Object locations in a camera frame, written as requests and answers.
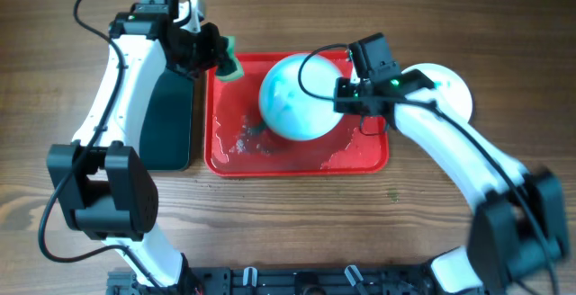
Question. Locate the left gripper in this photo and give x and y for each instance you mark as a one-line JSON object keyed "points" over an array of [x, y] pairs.
{"points": [[208, 31]]}

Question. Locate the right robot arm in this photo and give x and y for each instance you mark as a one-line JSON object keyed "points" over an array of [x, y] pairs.
{"points": [[518, 217]]}

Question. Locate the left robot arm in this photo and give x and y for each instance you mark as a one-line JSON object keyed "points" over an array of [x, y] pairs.
{"points": [[100, 183]]}

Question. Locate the green yellow sponge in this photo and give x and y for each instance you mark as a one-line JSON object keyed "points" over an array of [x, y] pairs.
{"points": [[229, 68]]}

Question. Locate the black rectangular basin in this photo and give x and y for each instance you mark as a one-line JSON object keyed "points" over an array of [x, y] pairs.
{"points": [[165, 141]]}

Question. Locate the red plastic tray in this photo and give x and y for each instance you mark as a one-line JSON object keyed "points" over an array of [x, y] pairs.
{"points": [[237, 143]]}

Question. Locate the light blue plate top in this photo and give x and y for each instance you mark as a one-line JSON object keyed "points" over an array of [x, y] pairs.
{"points": [[295, 97]]}

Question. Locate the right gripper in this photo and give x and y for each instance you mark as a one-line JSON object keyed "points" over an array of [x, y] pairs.
{"points": [[339, 87]]}

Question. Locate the white plate front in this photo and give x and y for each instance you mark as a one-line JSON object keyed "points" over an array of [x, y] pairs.
{"points": [[450, 85]]}

